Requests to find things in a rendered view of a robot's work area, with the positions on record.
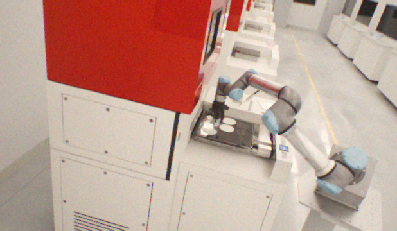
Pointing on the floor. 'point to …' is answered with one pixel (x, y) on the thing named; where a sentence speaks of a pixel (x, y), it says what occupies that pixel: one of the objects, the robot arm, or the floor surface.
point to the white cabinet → (221, 202)
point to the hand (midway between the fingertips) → (215, 126)
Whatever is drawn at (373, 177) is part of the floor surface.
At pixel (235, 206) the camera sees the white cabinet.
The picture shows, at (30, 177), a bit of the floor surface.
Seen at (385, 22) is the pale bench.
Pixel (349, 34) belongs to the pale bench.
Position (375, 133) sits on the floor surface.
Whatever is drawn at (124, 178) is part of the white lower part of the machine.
